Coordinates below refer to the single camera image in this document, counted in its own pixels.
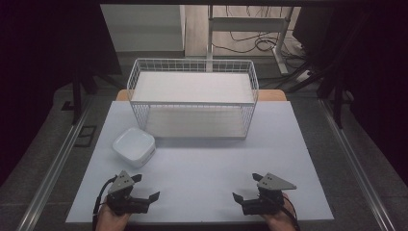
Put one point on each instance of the black stand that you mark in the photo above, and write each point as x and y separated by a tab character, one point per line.
77	96

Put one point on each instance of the metal floor rail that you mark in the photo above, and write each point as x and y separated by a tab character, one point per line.
51	173
359	173

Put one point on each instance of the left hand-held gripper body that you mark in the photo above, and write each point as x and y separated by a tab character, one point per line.
120	186

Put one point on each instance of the person's right hand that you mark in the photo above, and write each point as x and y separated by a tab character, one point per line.
284	219

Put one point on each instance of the white power strip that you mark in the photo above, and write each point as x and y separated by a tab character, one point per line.
303	76

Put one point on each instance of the person's left hand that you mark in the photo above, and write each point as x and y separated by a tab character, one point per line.
110	222

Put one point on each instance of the white square bowl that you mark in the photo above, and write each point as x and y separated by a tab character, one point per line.
134	146

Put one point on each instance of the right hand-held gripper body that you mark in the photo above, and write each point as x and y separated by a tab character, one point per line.
269	195

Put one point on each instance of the wooden board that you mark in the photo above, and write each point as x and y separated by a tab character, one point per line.
272	95

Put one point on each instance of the white cabinet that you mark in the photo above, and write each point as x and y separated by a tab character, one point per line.
144	29

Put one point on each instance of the black floor frame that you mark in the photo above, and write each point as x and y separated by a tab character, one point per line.
85	136

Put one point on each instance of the white desk frame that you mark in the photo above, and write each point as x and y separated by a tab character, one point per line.
247	24

